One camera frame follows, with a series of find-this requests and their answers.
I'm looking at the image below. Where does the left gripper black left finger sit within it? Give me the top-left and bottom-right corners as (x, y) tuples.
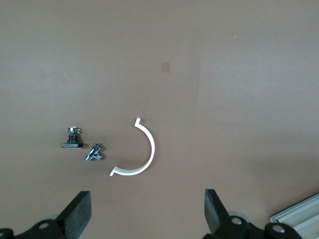
(0, 191), (92, 239)

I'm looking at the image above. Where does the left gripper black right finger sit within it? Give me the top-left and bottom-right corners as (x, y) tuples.
(203, 189), (304, 239)

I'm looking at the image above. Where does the white metal drawer tray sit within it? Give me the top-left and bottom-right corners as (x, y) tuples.
(270, 192), (319, 239)

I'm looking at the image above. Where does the small silver screw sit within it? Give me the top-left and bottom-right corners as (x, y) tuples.
(85, 142), (103, 163)

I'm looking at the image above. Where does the black push button switch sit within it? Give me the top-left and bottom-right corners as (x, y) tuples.
(60, 126), (84, 150)

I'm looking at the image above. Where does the white semicircular plastic bracket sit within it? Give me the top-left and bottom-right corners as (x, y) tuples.
(109, 117), (156, 177)

